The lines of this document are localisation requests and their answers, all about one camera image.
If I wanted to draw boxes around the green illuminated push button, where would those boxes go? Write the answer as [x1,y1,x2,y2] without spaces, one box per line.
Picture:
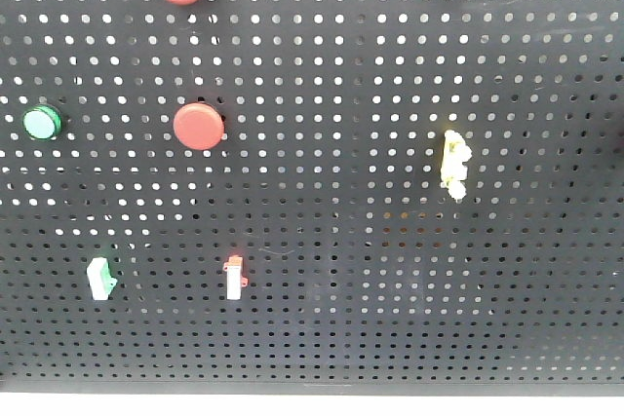
[21,104,63,140]

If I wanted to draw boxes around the black perforated pegboard panel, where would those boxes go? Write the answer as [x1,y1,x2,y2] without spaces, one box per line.
[1,0,623,396]

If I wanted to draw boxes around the red white rocker switch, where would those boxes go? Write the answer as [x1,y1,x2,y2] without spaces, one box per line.
[223,255,249,301]

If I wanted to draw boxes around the yellow toggle switch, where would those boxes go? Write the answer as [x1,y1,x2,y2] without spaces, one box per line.
[440,130,472,202]

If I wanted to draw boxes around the green white rocker switch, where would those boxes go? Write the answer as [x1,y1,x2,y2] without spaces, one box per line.
[87,257,118,301]

